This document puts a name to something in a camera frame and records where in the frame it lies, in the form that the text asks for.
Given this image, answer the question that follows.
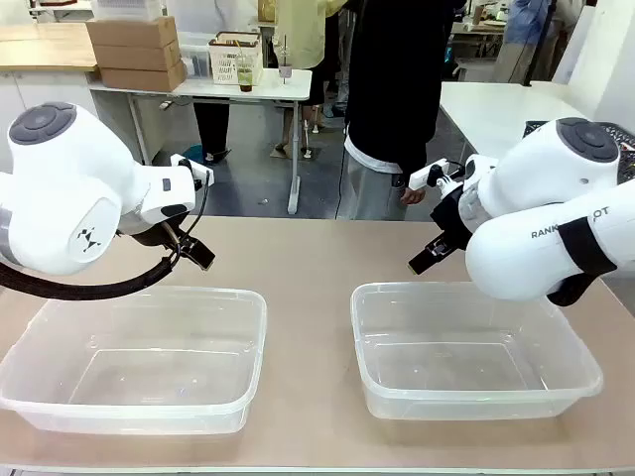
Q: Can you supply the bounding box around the white side table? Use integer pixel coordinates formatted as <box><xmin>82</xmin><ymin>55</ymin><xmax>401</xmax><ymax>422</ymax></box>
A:
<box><xmin>438</xmin><ymin>80</ymin><xmax>635</xmax><ymax>168</ymax></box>

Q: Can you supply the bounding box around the person in black top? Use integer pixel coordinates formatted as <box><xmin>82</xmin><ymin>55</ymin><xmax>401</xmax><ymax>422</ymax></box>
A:
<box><xmin>342</xmin><ymin>0</ymin><xmax>468</xmax><ymax>222</ymax></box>

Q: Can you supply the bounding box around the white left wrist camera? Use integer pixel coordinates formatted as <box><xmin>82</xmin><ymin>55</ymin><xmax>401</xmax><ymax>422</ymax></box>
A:
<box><xmin>170</xmin><ymin>154</ymin><xmax>215</xmax><ymax>188</ymax></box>

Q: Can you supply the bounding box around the brown cardboard box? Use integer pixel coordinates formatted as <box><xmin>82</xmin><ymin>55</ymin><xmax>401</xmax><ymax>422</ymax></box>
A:
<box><xmin>85</xmin><ymin>16</ymin><xmax>180</xmax><ymax>50</ymax></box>
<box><xmin>99</xmin><ymin>60</ymin><xmax>188</xmax><ymax>93</ymax></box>
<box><xmin>92</xmin><ymin>39</ymin><xmax>183</xmax><ymax>71</ymax></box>

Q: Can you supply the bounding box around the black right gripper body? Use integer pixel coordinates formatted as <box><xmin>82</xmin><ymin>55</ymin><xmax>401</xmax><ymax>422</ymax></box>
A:
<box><xmin>429</xmin><ymin>185</ymin><xmax>470</xmax><ymax>252</ymax></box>

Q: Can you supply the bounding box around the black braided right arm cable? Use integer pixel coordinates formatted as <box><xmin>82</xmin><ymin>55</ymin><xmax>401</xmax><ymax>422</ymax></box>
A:
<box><xmin>545</xmin><ymin>216</ymin><xmax>619</xmax><ymax>307</ymax></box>

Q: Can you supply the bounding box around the thin black camera cable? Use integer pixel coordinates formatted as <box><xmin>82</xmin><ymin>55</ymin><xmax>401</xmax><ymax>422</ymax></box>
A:
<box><xmin>181</xmin><ymin>166</ymin><xmax>210</xmax><ymax>244</ymax></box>

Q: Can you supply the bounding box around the wooden counter top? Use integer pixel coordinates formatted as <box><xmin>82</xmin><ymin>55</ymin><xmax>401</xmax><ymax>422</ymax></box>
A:
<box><xmin>0</xmin><ymin>23</ymin><xmax>99</xmax><ymax>73</ymax></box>

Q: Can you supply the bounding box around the clear plastic bin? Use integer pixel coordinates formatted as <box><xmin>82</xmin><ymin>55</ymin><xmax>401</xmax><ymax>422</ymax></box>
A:
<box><xmin>0</xmin><ymin>285</ymin><xmax>268</xmax><ymax>436</ymax></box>
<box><xmin>350</xmin><ymin>281</ymin><xmax>605</xmax><ymax>421</ymax></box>

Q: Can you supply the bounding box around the person in white shirt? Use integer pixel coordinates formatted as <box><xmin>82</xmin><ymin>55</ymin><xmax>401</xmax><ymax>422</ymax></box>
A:
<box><xmin>166</xmin><ymin>0</ymin><xmax>234</xmax><ymax>165</ymax></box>

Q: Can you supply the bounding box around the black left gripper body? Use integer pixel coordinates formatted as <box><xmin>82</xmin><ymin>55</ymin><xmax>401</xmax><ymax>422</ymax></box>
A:
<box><xmin>129</xmin><ymin>213</ymin><xmax>199</xmax><ymax>252</ymax></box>

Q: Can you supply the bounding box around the person in blue top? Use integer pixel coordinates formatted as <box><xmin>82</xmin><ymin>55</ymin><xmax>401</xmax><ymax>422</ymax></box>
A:
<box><xmin>495</xmin><ymin>0</ymin><xmax>570</xmax><ymax>85</ymax></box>

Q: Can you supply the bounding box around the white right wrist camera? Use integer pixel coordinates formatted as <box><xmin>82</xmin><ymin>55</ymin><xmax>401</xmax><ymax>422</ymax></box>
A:
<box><xmin>409</xmin><ymin>158</ymin><xmax>468</xmax><ymax>190</ymax></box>

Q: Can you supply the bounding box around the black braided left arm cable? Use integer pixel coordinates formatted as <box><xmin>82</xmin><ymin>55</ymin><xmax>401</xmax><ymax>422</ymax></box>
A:
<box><xmin>0</xmin><ymin>250</ymin><xmax>176</xmax><ymax>301</ymax></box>

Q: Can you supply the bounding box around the white standing desk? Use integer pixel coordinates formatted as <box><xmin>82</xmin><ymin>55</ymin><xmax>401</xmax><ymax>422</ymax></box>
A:
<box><xmin>88</xmin><ymin>66</ymin><xmax>315</xmax><ymax>216</ymax></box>

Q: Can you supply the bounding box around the clear plastic storage drawer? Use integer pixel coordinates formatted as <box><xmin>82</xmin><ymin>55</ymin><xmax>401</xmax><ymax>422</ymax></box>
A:
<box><xmin>177</xmin><ymin>31</ymin><xmax>215</xmax><ymax>79</ymax></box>

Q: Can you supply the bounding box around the white slotted plastic basket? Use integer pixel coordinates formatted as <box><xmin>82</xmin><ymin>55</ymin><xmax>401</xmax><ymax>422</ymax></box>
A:
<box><xmin>207</xmin><ymin>31</ymin><xmax>263</xmax><ymax>86</ymax></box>

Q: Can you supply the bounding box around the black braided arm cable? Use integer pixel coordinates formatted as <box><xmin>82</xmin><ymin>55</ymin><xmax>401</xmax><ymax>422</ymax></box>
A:
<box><xmin>545</xmin><ymin>216</ymin><xmax>619</xmax><ymax>307</ymax></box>
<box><xmin>0</xmin><ymin>250</ymin><xmax>176</xmax><ymax>301</ymax></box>

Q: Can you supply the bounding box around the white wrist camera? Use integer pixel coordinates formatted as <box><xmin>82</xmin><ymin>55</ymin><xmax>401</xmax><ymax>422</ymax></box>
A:
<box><xmin>409</xmin><ymin>158</ymin><xmax>468</xmax><ymax>190</ymax></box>
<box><xmin>170</xmin><ymin>154</ymin><xmax>215</xmax><ymax>188</ymax></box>

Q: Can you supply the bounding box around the stemmed glass with pink drink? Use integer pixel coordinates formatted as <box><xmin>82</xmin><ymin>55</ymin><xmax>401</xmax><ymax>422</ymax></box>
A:
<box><xmin>276</xmin><ymin>34</ymin><xmax>295</xmax><ymax>85</ymax></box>

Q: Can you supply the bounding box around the plastic cup with green drink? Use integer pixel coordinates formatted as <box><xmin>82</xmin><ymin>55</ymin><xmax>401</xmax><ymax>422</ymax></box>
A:
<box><xmin>234</xmin><ymin>53</ymin><xmax>256</xmax><ymax>94</ymax></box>

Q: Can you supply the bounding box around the person in yellow shirt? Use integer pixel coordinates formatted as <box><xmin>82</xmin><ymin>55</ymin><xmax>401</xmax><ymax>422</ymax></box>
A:
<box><xmin>271</xmin><ymin>0</ymin><xmax>349</xmax><ymax>161</ymax></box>

